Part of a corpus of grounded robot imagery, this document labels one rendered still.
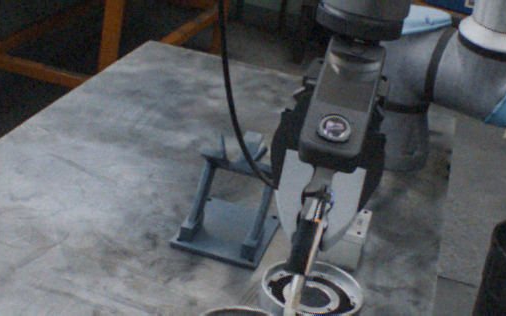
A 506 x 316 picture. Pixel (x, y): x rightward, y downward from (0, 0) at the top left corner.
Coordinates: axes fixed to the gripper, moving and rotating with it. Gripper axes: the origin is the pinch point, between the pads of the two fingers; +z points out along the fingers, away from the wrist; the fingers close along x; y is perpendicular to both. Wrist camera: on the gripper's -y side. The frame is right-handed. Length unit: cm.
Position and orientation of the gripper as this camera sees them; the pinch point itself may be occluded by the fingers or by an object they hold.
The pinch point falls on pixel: (309, 237)
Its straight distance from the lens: 73.0
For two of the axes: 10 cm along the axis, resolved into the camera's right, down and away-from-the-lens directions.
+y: 2.4, -3.7, 9.0
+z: -1.7, 9.0, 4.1
